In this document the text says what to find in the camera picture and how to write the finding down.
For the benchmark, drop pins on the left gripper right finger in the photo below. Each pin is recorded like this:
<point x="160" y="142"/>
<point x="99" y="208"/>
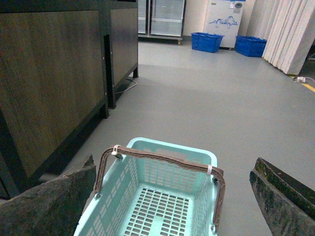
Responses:
<point x="287" y="205"/>

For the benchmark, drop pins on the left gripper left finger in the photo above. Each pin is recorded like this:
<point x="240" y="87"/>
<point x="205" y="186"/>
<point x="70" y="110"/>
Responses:
<point x="52" y="208"/>

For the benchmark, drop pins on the light teal plastic basket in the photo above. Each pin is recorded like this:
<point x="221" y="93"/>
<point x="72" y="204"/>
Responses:
<point x="147" y="197"/>

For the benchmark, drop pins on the brown basket handle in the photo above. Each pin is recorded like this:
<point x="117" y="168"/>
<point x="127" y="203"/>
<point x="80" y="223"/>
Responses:
<point x="196" y="167"/>

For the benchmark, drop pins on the white power strip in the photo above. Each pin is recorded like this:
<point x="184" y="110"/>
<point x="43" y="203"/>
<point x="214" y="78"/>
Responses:
<point x="301" y="79"/>

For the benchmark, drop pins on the dark wooden display cabinet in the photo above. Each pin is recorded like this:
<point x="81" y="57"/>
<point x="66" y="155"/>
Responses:
<point x="61" y="63"/>

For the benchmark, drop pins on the right blue plastic crate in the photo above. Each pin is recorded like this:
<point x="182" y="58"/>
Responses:
<point x="250" y="46"/>

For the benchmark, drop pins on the blue plastic crate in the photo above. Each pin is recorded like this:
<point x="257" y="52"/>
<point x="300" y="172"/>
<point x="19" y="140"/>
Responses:
<point x="206" y="42"/>
<point x="250" y="46"/>

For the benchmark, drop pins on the white folding partition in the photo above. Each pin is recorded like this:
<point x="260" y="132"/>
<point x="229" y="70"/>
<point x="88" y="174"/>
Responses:
<point x="291" y="36"/>

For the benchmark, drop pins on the left blue plastic crate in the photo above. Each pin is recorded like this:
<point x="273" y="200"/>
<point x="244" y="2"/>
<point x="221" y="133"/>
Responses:
<point x="206" y="42"/>

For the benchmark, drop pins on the white freezer with blue print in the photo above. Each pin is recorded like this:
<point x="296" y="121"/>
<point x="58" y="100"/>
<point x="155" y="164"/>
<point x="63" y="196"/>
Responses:
<point x="224" y="17"/>

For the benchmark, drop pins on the glass door refrigerator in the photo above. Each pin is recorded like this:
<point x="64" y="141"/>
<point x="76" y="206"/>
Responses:
<point x="161" y="19"/>

